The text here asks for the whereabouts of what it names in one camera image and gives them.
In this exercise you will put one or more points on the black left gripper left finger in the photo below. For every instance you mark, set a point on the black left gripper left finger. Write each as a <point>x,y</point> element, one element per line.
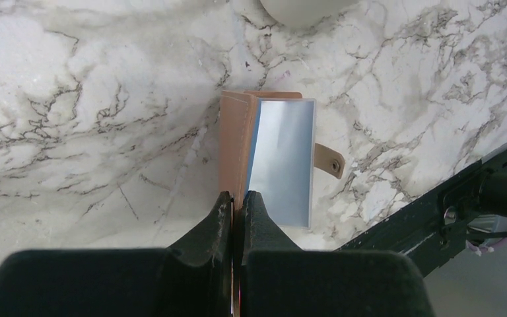
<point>190,277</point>

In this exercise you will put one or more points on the tan leather card holder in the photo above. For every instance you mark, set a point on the tan leather card holder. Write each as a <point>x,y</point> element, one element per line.
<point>267,145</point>

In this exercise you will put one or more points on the white oblong plastic tray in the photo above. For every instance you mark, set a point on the white oblong plastic tray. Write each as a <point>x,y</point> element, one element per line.
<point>304,13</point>

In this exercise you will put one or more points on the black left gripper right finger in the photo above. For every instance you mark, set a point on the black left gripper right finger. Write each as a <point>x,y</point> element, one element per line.
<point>277,278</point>

